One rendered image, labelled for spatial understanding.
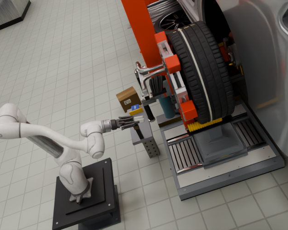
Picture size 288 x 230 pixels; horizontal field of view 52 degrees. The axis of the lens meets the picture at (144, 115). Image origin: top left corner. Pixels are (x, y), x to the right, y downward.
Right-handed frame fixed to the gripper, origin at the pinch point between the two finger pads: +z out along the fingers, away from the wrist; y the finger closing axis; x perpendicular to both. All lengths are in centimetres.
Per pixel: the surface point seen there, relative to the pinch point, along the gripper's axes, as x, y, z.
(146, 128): 23.9, 16.2, 8.2
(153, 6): 22, 296, 85
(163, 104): 0.7, 12.6, 21.9
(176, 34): -57, 4, 29
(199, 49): -54, -15, 37
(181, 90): -34.1, -22.6, 23.7
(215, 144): 34, -7, 58
